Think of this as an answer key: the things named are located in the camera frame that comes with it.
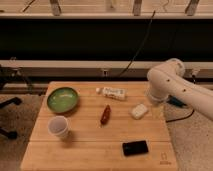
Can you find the red chili pepper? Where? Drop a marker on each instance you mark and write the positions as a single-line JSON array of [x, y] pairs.
[[106, 115]]

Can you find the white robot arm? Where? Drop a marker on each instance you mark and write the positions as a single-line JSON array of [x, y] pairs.
[[167, 79]]

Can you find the white tube with label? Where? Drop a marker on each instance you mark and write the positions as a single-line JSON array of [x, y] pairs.
[[114, 93]]

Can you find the white soap bar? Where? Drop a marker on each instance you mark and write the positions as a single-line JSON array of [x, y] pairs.
[[138, 111]]

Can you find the green ceramic bowl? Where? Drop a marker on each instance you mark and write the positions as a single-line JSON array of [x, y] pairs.
[[62, 100]]

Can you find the white paper cup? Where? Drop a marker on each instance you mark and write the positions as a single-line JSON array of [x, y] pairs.
[[59, 127]]

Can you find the black smartphone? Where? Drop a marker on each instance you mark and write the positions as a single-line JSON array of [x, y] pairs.
[[135, 148]]

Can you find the black office chair base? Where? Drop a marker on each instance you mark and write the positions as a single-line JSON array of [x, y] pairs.
[[12, 135]]

